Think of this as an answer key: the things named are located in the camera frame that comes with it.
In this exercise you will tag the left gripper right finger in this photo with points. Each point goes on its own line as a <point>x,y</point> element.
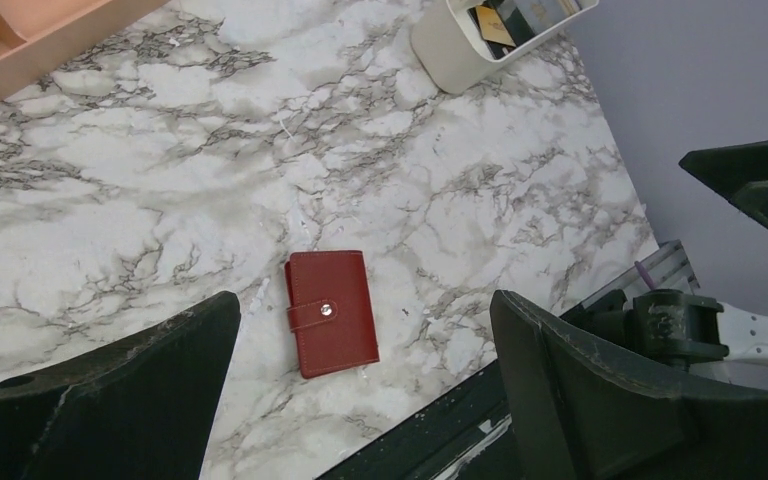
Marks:
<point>583,407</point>

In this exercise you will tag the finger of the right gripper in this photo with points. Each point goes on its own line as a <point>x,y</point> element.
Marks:
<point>739,174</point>

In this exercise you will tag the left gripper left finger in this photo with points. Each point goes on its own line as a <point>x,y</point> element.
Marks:
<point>138,408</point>

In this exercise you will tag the red leather card holder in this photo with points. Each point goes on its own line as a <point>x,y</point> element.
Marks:
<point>330,312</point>

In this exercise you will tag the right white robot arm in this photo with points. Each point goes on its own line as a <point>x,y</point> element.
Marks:
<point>681,329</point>

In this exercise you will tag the black vip card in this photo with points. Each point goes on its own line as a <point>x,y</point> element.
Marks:
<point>514,21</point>

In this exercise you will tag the gold card in tray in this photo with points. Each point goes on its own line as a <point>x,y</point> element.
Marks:
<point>492,27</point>

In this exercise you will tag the white plastic tray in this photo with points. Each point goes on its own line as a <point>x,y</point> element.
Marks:
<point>450,48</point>

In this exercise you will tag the peach desk file organizer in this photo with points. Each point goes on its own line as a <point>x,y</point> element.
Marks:
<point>36,37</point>

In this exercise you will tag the black mounting base rail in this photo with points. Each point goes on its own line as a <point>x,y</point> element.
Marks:
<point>463,434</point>

